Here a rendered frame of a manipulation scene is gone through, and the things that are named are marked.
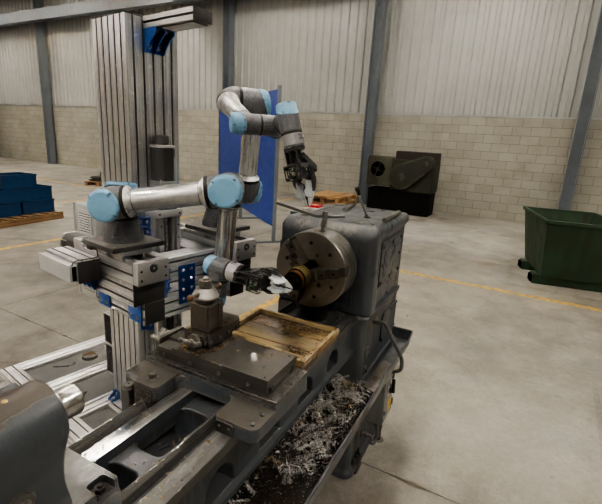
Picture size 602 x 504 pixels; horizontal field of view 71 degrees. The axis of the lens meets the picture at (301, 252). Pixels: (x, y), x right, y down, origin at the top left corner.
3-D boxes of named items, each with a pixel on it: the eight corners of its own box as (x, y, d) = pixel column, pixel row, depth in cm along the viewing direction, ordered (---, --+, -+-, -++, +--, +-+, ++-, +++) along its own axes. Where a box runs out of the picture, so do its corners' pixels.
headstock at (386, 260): (323, 266, 251) (328, 201, 241) (403, 282, 231) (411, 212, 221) (272, 295, 200) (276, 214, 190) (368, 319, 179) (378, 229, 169)
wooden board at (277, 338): (259, 316, 176) (259, 307, 175) (338, 337, 160) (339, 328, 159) (213, 344, 150) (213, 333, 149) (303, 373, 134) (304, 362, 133)
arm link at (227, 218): (219, 168, 167) (208, 283, 179) (215, 170, 157) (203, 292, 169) (248, 172, 168) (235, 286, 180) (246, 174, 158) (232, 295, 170)
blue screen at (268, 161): (202, 203, 1017) (202, 100, 957) (234, 203, 1047) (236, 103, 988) (249, 243, 651) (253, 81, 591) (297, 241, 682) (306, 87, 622)
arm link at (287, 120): (291, 105, 152) (299, 98, 144) (297, 136, 153) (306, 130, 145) (270, 108, 149) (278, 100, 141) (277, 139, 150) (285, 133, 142)
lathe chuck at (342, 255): (281, 286, 188) (293, 219, 179) (345, 311, 176) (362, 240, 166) (270, 292, 181) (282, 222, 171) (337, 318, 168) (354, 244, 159)
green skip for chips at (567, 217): (512, 261, 641) (523, 206, 620) (582, 269, 616) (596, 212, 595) (531, 288, 517) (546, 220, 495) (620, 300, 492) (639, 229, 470)
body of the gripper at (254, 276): (258, 295, 146) (230, 286, 151) (271, 290, 154) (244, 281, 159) (262, 275, 145) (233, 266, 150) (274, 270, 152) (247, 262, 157)
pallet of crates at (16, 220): (31, 213, 781) (27, 170, 761) (63, 218, 754) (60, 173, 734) (-39, 223, 672) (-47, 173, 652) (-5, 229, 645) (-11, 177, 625)
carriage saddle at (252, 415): (188, 347, 146) (188, 331, 145) (308, 387, 126) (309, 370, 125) (116, 388, 120) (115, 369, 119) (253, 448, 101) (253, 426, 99)
